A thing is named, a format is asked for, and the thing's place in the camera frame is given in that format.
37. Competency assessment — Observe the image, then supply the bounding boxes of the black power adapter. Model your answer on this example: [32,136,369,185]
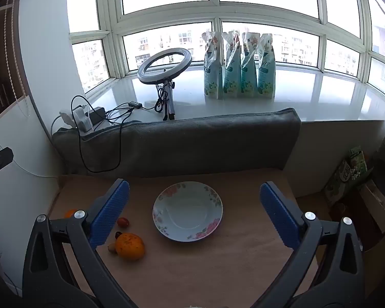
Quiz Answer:
[89,107,106,123]

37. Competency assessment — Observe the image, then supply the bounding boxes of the large speckled orange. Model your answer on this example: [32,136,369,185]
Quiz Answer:
[115,233,146,261]

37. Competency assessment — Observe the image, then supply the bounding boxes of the ring light cable with controller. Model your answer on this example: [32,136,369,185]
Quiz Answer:
[104,86,167,124]

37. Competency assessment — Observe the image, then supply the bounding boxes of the black looped cable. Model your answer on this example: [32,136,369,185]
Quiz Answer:
[71,95,126,173]

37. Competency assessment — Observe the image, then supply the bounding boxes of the white bead cord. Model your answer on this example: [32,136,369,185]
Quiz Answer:
[6,0,31,118]

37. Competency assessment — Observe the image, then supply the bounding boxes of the white window frame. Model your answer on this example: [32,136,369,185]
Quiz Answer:
[67,0,385,98]

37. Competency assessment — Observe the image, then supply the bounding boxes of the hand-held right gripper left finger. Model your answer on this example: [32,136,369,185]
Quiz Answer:
[22,179,138,308]

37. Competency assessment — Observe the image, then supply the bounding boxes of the grey cushion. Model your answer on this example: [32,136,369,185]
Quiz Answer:
[51,107,302,180]

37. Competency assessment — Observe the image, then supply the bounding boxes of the white power strip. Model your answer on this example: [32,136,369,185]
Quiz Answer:
[59,107,96,133]

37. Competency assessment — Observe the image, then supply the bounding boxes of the white windowsill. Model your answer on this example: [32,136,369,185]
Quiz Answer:
[83,66,385,123]

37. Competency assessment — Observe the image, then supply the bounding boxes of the green packets on floor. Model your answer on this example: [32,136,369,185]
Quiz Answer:
[324,160,354,206]

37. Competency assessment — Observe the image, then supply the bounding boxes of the brown cardboard box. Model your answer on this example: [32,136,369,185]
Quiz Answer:
[330,178,385,252]

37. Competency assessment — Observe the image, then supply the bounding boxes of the green printed packet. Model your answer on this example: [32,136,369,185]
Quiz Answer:
[350,148,368,174]

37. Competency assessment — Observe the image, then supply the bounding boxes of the wooden shelf unit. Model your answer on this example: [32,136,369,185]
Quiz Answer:
[0,0,30,126]

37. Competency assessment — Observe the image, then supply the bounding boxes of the floral white plate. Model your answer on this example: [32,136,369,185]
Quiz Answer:
[152,181,223,242]

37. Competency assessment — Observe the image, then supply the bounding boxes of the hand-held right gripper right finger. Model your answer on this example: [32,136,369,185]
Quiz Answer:
[250,181,364,308]

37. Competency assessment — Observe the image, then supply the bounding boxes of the beige mat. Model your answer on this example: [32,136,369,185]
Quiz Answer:
[48,167,319,308]

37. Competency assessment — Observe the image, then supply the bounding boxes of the thin white cable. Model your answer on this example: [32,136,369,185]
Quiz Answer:
[0,122,59,178]

